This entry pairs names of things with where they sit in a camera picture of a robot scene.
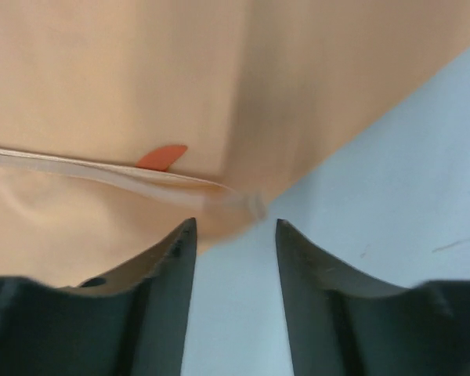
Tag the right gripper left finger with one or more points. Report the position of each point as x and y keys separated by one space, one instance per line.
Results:
x=130 y=320

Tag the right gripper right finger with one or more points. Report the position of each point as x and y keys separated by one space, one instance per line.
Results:
x=341 y=321

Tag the orange plastic knife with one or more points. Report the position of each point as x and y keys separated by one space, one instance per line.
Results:
x=162 y=158

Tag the orange cloth napkin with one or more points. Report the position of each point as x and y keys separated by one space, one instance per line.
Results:
x=261 y=92

